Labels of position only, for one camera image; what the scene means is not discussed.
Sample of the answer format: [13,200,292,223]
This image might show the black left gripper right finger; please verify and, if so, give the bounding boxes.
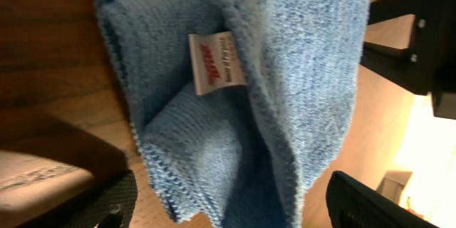
[326,171,437,228]

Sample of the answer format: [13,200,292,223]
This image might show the blue microfiber cloth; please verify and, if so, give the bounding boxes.
[95,0,370,227]

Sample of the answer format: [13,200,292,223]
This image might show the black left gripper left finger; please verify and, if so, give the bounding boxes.
[19,170,138,228]

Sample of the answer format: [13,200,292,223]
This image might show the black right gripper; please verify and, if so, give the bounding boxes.
[360,0,455,120]

